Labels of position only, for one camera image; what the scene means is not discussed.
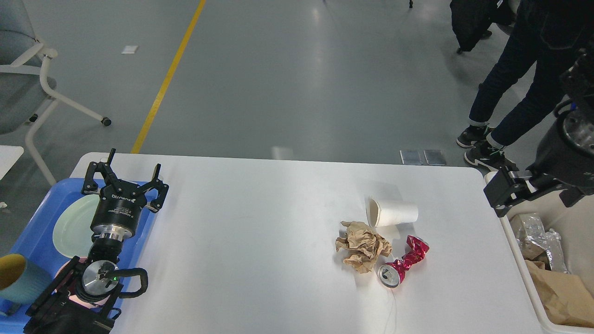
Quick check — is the teal mug yellow inside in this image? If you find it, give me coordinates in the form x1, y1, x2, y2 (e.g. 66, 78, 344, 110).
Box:
0, 253, 53, 317

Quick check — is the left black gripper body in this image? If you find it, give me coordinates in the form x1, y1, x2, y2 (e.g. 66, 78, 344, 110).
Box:
90, 186, 147, 238

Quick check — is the mint green plate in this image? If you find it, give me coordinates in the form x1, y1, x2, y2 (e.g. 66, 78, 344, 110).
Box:
52, 194, 99, 258

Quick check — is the grey office chair left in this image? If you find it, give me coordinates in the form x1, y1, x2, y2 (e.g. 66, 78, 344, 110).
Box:
0, 0, 112, 185

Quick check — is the pink mug dark inside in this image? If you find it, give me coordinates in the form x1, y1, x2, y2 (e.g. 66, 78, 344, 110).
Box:
53, 257, 119, 308

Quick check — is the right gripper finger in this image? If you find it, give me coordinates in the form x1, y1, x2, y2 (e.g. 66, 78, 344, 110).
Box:
484, 167, 533, 209
495, 185, 562, 218

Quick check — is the blue plastic tray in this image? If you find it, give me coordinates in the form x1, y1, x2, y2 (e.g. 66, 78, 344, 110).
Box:
0, 178, 156, 334

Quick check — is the crushed clear plastic bottle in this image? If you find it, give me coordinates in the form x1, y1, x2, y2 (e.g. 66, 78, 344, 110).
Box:
510, 212, 570, 274

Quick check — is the black jacket on chair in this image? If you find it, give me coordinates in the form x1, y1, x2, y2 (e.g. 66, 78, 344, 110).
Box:
450, 0, 516, 54

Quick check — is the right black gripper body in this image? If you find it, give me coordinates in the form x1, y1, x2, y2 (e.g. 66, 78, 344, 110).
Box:
528, 119, 594, 207

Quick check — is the brown paper ball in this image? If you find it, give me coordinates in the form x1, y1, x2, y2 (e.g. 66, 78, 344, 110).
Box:
335, 221, 393, 274

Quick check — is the person in dark trousers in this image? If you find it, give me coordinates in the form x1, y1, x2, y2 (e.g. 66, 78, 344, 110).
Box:
457, 0, 594, 172

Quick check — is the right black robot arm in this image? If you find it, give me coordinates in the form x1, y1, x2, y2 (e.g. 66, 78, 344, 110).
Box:
484, 44, 594, 218

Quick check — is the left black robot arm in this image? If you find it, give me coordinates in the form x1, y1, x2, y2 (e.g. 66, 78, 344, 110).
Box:
23, 149, 169, 334

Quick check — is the crushed red can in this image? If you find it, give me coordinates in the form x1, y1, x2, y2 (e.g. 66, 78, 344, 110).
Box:
377, 235, 429, 289

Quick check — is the white side table edge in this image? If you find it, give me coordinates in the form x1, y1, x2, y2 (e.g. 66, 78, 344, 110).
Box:
0, 145, 24, 180

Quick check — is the white paper cup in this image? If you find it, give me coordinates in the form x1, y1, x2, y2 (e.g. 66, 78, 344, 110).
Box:
365, 197, 419, 228

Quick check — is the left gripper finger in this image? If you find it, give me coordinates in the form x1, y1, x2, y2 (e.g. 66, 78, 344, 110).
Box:
82, 148, 122, 195
131, 163, 169, 213

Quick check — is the white waste bin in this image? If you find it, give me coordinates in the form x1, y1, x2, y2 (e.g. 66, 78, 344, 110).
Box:
500, 192, 594, 334

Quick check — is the brown paper bag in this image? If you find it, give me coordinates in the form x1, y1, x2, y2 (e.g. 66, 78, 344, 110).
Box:
524, 260, 594, 328

